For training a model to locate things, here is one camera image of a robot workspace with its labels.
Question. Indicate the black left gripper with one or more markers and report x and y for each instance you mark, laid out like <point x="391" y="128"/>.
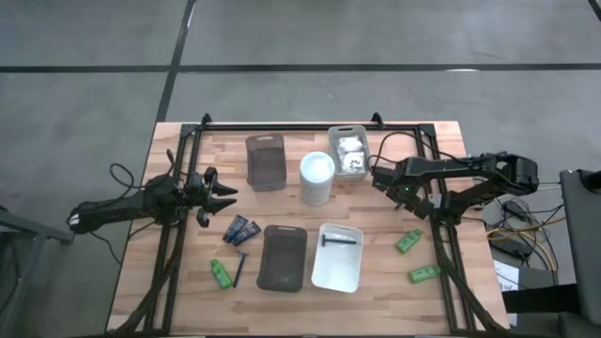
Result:
<point x="199" y="190"/>

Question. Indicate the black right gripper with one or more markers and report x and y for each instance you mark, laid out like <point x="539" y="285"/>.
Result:
<point x="408" y="180"/>

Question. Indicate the green shampoo bottle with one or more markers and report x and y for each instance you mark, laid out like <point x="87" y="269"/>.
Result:
<point x="408" y="241"/>
<point x="220" y="274"/>
<point x="424" y="273"/>

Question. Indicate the blue disposable razor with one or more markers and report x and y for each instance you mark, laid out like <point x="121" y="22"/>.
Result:
<point x="340" y="241"/>
<point x="240" y="270"/>

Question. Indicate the white plastic bin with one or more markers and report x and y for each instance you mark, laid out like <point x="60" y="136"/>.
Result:
<point x="335" y="270"/>

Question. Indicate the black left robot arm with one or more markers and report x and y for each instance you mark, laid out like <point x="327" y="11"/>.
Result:
<point x="117" y="206"/>

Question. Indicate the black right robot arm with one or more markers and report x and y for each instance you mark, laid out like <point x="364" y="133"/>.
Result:
<point x="451" y="166"/>

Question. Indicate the dark blue toiletry tube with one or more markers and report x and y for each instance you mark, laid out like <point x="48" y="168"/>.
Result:
<point x="247" y="232"/>
<point x="235" y="228"/>

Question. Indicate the round wrapped soap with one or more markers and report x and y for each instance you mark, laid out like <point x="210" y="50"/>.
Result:
<point x="353" y="162"/>

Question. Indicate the short smoky grey plastic bin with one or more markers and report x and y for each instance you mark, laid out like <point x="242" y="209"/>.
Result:
<point x="266" y="164"/>

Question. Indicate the white wipes canister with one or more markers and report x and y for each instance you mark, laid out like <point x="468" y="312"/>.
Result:
<point x="315" y="173"/>

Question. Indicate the clear plastic bin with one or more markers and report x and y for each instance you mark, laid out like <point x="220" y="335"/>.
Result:
<point x="333" y="136"/>

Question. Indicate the long dark grey plastic bin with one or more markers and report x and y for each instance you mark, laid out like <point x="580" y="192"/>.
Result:
<point x="282" y="258"/>

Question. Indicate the black power brick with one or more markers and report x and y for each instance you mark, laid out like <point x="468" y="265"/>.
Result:
<point x="512" y="247"/>

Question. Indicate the white paper sheet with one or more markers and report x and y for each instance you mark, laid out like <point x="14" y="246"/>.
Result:
<point x="506" y="277"/>

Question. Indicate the grey side table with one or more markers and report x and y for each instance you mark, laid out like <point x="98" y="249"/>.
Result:
<point x="42" y="231"/>

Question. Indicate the dark grey cabinet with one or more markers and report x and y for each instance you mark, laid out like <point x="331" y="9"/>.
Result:
<point x="584" y="235"/>

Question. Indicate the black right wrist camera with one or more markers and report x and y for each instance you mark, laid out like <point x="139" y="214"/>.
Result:
<point x="423" y="210"/>

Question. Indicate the black aluminium table frame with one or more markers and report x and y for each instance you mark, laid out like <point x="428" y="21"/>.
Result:
<point x="305" y="127"/>

